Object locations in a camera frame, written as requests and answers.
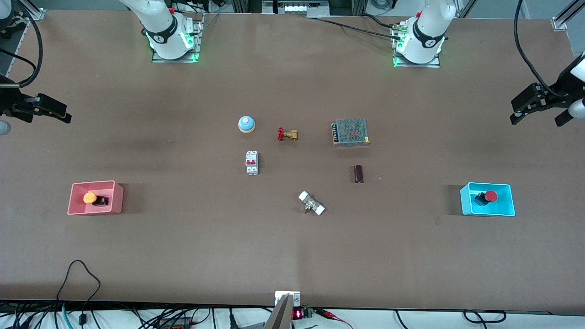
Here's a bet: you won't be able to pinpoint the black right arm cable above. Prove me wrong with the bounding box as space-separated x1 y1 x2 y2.
0 8 44 88

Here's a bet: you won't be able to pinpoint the red push button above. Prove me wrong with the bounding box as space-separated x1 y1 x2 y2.
473 190 499 207

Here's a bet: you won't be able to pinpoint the pink plastic bin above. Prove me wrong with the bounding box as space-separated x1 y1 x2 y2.
67 180 124 216

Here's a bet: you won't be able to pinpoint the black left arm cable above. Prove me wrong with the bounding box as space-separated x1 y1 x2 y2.
514 0 559 97

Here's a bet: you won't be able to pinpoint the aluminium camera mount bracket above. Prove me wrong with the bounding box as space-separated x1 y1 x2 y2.
264 290 301 329

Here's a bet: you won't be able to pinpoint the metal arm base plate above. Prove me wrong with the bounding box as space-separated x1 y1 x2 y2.
151 13 204 64
391 23 442 69

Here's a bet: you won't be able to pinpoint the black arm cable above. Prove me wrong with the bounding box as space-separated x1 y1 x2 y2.
0 8 44 88
514 0 559 97

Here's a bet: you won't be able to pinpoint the metal mesh power supply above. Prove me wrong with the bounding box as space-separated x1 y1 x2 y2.
331 118 371 148

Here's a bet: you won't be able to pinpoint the black looped table-edge cable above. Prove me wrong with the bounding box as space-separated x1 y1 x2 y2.
56 260 102 326

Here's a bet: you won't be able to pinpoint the cyan plastic bin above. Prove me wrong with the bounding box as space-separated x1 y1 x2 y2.
459 182 516 217

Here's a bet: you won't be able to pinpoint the black coiled cable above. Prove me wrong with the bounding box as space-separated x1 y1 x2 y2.
463 309 507 324

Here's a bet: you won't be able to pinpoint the metal valve white caps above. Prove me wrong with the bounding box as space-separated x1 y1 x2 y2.
298 191 326 217

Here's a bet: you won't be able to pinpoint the red clip lead wire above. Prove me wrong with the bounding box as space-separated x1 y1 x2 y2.
315 308 355 329

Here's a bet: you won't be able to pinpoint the orange terminal connector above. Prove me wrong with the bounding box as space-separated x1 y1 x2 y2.
158 316 195 329

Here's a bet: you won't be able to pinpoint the aluminium frame rail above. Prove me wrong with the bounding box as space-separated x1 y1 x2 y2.
17 0 47 21
551 0 585 32

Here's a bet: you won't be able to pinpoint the grey control box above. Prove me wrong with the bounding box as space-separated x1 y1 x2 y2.
262 0 330 16

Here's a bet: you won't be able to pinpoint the black cable across table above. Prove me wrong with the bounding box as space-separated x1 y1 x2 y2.
314 14 405 41

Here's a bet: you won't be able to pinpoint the yellow push button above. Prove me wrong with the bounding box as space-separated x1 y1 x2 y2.
83 191 110 207

